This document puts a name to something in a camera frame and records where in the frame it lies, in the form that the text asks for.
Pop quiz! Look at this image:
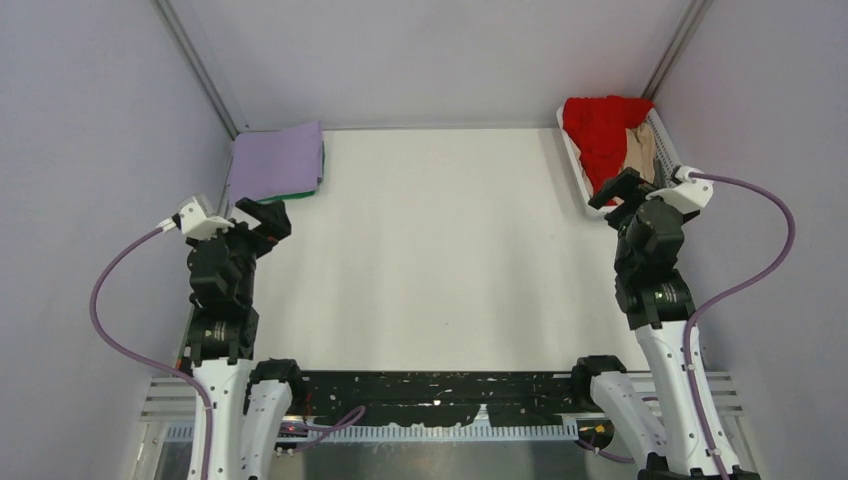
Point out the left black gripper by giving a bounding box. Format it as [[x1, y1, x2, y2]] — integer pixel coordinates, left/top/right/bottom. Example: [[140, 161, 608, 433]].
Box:
[[187, 198, 288, 302]]

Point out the red t shirt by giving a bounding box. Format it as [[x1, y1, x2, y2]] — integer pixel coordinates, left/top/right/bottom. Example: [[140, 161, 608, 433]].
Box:
[[561, 95, 654, 195]]

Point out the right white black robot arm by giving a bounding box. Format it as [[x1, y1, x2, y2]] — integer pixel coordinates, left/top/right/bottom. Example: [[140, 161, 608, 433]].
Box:
[[570, 168, 759, 479]]

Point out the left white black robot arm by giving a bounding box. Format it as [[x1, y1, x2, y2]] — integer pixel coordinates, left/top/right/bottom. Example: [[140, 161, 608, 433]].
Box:
[[179, 198, 307, 479]]

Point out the folded purple t shirt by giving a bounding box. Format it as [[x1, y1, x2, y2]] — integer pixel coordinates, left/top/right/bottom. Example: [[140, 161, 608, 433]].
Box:
[[227, 121, 324, 202]]

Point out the folded green t shirt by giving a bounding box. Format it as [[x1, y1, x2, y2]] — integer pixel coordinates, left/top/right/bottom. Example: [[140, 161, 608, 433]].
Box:
[[259, 142, 326, 204]]

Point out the beige crumpled t shirt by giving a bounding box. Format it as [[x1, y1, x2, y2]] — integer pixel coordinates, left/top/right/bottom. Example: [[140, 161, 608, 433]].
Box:
[[623, 122, 656, 183]]

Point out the white plastic basket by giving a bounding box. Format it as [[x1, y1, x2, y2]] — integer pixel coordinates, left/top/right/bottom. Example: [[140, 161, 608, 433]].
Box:
[[555, 106, 681, 220]]

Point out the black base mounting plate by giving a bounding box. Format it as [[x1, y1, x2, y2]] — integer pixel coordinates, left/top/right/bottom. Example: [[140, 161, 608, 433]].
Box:
[[287, 370, 601, 427]]

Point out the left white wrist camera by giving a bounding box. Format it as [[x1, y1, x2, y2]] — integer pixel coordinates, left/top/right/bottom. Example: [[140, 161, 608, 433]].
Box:
[[174, 194, 235, 241]]

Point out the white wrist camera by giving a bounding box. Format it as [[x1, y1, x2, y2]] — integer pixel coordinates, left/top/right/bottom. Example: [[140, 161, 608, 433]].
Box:
[[174, 194, 235, 241], [646, 166, 714, 215]]

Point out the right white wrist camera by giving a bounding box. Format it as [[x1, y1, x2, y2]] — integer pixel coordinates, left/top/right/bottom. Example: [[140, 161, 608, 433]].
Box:
[[646, 166, 714, 215]]

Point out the aluminium frame rail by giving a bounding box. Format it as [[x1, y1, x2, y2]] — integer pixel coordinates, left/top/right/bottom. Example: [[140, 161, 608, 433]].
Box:
[[140, 370, 745, 444]]

